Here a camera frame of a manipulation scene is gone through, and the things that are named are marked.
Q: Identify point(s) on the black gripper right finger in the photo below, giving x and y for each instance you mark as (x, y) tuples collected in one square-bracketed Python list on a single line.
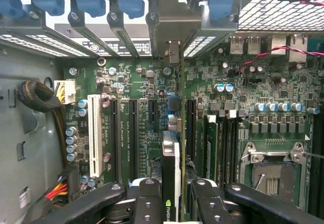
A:
[(210, 208)]

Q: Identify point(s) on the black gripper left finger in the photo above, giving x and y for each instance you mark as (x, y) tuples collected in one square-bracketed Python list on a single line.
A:
[(148, 208)]

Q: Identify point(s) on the black RAM slot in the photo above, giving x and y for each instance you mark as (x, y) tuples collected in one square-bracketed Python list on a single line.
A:
[(233, 153), (224, 153)]

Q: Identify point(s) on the RAM stick with white label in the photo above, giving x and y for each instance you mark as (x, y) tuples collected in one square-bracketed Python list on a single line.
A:
[(210, 145)]

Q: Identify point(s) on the long black expansion slot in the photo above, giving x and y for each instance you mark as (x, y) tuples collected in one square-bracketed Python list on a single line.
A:
[(133, 137), (192, 127), (115, 137)]

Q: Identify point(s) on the CPU socket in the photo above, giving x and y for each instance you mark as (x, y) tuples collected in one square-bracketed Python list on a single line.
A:
[(278, 178)]

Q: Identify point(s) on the white expansion slot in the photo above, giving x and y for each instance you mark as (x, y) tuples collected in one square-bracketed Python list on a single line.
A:
[(95, 132)]

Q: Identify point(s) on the short black expansion slot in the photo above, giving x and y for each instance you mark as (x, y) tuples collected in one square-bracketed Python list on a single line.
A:
[(153, 110)]

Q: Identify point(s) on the locking lever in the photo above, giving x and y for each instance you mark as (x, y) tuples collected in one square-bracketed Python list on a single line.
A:
[(314, 155)]

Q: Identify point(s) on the green motherboard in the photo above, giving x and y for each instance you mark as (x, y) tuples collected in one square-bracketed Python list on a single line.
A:
[(152, 82)]

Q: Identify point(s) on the white power connector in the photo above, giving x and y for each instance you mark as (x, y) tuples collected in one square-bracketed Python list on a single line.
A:
[(67, 92)]

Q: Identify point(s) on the silver USB port block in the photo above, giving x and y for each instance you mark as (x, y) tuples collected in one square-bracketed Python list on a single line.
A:
[(244, 45)]

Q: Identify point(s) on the black open PC case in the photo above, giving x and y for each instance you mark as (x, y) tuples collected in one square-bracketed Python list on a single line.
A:
[(25, 82)]

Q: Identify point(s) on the silver network port block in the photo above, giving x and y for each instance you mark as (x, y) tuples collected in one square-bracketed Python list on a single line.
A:
[(291, 47)]

